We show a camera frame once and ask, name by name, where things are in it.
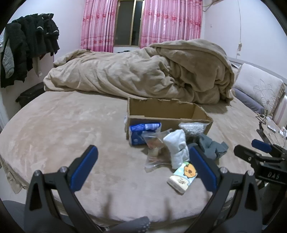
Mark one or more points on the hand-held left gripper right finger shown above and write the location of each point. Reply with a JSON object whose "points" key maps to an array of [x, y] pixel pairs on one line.
{"points": [[204, 170]]}

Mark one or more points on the white towel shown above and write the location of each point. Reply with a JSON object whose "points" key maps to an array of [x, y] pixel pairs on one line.
{"points": [[177, 145]]}

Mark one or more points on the bag of white beads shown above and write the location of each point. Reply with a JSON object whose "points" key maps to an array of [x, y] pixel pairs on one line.
{"points": [[192, 130]]}

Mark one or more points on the padded bed headboard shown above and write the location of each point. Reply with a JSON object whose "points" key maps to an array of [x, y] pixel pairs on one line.
{"points": [[280, 112]]}

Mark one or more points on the white floral pillow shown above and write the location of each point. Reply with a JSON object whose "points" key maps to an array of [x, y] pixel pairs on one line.
{"points": [[257, 87]]}

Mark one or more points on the grey cloth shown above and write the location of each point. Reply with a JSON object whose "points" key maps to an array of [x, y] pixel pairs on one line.
{"points": [[213, 145]]}

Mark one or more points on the clear plastic bag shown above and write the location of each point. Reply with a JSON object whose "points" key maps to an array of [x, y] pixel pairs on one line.
{"points": [[154, 145]]}

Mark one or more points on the beige hanging garment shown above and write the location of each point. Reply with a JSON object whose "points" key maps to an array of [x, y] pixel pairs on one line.
{"points": [[37, 66]]}

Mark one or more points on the blue tissue packet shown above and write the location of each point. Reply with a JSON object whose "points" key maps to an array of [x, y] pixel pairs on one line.
{"points": [[139, 134]]}

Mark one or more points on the dark suitcase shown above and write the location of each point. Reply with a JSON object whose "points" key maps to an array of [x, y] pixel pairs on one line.
{"points": [[31, 95]]}

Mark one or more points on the large black jacket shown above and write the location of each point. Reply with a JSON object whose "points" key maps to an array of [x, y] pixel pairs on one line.
{"points": [[18, 56]]}

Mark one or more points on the beige fleece blanket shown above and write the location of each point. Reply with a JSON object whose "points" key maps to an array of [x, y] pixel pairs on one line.
{"points": [[134, 71]]}

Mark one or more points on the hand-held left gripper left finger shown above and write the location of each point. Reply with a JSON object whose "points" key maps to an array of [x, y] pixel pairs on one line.
{"points": [[85, 168]]}

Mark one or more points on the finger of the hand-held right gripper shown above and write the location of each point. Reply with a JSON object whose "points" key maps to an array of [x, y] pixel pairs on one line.
{"points": [[261, 145], [244, 153]]}

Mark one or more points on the window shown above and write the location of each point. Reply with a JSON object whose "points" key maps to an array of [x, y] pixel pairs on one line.
{"points": [[129, 22]]}

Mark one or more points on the brown cardboard box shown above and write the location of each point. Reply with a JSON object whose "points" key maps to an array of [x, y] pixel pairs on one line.
{"points": [[166, 125]]}

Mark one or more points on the pink curtain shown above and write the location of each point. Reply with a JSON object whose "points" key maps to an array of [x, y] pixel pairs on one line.
{"points": [[170, 22], [98, 24]]}

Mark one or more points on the bedside table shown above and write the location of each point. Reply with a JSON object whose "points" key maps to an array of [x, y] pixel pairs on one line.
{"points": [[272, 134]]}

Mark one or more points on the cartoon print tissue packet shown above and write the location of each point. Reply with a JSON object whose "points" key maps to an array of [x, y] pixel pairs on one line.
{"points": [[181, 177]]}

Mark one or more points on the grey quilted vest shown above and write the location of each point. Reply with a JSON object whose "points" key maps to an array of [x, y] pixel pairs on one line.
{"points": [[8, 60]]}

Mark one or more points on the person's grey dotted sock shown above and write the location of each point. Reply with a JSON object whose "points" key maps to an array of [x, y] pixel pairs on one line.
{"points": [[139, 225]]}

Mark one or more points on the black jacket with white trim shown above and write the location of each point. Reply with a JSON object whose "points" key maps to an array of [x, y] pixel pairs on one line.
{"points": [[44, 33]]}

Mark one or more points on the grey pillow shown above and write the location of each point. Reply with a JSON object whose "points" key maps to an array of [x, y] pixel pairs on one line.
{"points": [[246, 98]]}

